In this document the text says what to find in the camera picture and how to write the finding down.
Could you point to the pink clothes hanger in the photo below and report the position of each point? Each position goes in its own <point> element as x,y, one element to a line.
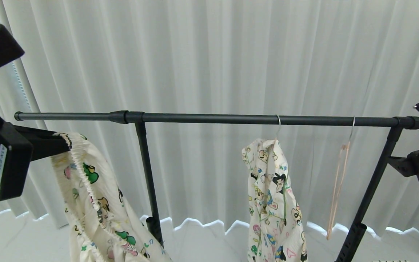
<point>279,122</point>
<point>345,148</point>

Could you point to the white curtain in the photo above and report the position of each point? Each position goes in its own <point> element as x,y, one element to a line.
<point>213,54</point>

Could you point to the black clothes rack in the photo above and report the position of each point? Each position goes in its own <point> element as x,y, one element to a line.
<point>213,118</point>

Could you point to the cream printed shirt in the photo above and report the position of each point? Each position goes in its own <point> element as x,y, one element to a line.
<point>267,203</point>

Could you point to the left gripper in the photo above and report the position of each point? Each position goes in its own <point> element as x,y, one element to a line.
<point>13,163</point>

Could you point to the cream printed pants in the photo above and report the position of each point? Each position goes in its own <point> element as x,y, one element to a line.
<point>96,218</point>

